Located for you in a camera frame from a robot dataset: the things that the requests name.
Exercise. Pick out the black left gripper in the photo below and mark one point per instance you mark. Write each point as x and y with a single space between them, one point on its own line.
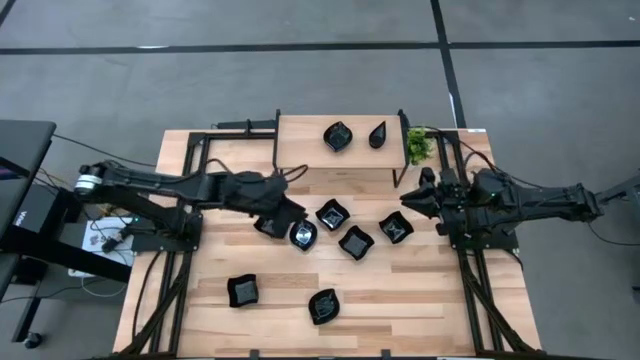
250 192

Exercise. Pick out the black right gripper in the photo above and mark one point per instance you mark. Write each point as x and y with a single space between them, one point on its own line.
455 205

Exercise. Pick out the black leaf shaped plate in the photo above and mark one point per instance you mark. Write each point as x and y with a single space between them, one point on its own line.
303 235
323 306
337 136

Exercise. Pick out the black square wavy plate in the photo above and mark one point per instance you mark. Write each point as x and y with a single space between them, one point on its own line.
396 227
356 243
332 215
243 291
264 228

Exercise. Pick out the black teardrop shaped plate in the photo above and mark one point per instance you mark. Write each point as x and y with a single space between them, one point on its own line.
377 136

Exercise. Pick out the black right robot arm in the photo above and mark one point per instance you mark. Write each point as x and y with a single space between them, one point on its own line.
545 205

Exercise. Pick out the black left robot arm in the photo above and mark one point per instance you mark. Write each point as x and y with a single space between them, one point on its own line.
165 181

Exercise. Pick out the green plant white pot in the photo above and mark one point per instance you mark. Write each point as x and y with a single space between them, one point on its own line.
419 145

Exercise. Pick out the wooden shelf black legs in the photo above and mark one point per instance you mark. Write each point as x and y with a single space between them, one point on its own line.
305 150

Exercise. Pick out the black power strip bar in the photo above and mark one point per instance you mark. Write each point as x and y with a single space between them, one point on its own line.
240 124

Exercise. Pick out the white printed paper sheet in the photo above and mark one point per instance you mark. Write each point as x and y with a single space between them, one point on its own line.
95 240

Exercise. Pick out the grey metal stand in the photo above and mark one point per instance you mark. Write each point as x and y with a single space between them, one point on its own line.
625 191

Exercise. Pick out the black computer case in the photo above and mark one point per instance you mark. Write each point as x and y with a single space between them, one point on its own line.
32 210

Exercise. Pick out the black desk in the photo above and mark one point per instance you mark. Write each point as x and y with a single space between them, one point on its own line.
25 142

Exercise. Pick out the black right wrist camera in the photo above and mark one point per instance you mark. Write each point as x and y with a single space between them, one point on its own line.
427 176

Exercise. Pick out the black aluminium rail frame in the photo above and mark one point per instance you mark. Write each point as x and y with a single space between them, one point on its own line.
470 300
235 135

